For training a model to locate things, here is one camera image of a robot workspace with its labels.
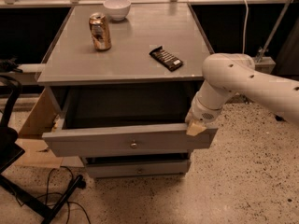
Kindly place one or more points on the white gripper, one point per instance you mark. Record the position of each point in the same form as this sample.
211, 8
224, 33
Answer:
200, 114

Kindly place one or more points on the grey top drawer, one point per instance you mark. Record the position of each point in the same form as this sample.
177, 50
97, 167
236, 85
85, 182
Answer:
119, 122

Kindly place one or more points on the grey drawer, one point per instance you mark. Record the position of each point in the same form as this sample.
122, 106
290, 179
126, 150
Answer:
138, 168
119, 122

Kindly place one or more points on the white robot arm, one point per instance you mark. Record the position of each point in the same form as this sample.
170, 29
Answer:
228, 74

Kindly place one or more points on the grey bottom drawer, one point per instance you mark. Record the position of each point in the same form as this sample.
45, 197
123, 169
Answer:
138, 168

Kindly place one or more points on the dark chocolate bar wrapper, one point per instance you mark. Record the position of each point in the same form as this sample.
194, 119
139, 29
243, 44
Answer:
166, 59

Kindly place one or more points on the gold soda can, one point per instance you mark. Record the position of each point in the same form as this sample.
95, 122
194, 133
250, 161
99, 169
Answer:
100, 31

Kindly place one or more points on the white ceramic bowl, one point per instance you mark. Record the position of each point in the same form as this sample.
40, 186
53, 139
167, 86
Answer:
117, 9

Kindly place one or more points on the brown cardboard box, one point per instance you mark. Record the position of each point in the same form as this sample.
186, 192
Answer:
40, 120

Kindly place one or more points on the metal diagonal brace rod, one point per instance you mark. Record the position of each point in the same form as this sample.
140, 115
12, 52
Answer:
263, 50

